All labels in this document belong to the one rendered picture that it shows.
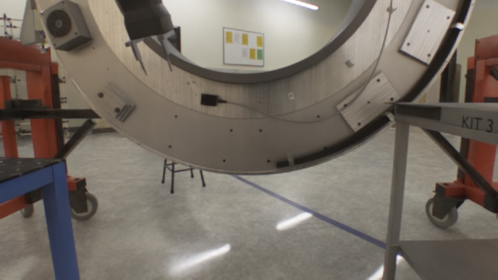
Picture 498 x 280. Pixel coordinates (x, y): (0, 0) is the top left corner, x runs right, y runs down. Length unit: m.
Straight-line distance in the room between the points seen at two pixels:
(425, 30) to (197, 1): 6.14
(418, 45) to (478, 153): 0.82
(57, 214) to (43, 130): 1.11
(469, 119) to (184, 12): 6.27
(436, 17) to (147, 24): 0.78
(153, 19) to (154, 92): 0.41
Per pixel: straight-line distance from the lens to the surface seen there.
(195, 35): 6.50
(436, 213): 1.72
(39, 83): 1.65
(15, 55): 1.54
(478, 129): 0.53
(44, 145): 1.67
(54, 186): 0.56
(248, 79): 0.73
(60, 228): 0.59
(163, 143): 0.86
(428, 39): 0.92
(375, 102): 0.84
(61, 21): 0.97
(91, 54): 0.97
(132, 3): 0.49
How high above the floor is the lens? 0.72
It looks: 7 degrees down
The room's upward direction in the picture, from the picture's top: straight up
